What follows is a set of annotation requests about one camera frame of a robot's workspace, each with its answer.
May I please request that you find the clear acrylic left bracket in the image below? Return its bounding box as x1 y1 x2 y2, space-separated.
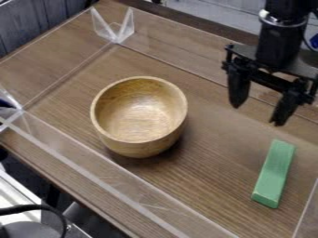
0 86 23 133

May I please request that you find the green rectangular block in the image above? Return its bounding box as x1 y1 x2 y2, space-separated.
251 139 295 209

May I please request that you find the clear acrylic front wall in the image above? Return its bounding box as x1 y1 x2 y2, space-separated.
0 112 239 238

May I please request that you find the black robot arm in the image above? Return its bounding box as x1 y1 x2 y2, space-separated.
222 0 318 126

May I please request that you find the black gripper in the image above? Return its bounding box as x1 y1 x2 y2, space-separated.
220 44 318 126

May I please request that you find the black cable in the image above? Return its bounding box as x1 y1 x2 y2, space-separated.
0 204 69 238

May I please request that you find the brown wooden bowl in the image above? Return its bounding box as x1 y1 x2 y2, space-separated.
89 76 187 158

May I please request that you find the clear acrylic corner bracket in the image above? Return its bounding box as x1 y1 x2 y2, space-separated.
89 7 134 44

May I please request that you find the grey metal stand base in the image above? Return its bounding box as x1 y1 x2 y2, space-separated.
0 204 91 238

